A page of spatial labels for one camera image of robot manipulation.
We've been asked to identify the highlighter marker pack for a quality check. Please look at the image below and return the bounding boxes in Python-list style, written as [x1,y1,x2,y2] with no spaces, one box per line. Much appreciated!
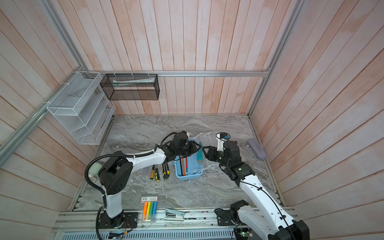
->
[141,194,159,222]

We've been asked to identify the white wire mesh shelf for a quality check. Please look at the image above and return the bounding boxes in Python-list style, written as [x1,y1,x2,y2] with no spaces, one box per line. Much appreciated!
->
[47,72,116,145]

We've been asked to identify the black wire mesh basket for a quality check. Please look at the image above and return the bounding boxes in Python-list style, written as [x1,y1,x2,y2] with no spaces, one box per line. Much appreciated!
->
[100,73,160,101]

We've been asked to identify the aluminium mounting rail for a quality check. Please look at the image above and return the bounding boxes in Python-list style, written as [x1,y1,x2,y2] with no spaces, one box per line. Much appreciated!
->
[52,208,220,232]

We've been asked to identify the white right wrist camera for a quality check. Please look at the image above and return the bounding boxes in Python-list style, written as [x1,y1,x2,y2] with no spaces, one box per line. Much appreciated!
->
[216,132,230,152]

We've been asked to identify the blue clear-lid tool box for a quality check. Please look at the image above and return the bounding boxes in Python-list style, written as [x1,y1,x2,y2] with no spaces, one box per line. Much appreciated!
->
[174,132,221,181]

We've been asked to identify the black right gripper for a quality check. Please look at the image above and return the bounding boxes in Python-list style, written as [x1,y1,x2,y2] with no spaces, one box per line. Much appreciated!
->
[202,145,231,169]

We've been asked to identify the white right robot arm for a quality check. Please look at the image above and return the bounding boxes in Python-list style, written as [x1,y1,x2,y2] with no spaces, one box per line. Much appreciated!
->
[202,141,310,240]

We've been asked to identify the yellow black utility knife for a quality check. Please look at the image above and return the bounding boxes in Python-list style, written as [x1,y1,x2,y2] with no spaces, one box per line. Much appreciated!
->
[162,163,170,179]

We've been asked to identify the black hex key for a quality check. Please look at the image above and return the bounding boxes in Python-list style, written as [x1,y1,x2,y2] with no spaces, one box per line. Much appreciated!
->
[179,157,183,177]

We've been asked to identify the orange handled screwdriver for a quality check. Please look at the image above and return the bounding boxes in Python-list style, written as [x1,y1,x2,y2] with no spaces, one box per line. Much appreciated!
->
[182,158,186,176]

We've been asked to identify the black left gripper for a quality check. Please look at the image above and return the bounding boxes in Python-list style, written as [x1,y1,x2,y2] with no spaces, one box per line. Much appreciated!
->
[176,140,202,157]

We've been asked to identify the grey stapler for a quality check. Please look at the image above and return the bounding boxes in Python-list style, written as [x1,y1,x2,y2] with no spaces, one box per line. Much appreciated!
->
[164,209,185,222]

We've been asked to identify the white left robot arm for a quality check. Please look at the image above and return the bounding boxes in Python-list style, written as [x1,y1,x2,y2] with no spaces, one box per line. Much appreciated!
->
[85,131,202,220]

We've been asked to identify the teal handled tool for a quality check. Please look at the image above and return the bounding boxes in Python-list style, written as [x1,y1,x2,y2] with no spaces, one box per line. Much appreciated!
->
[197,148,204,165]

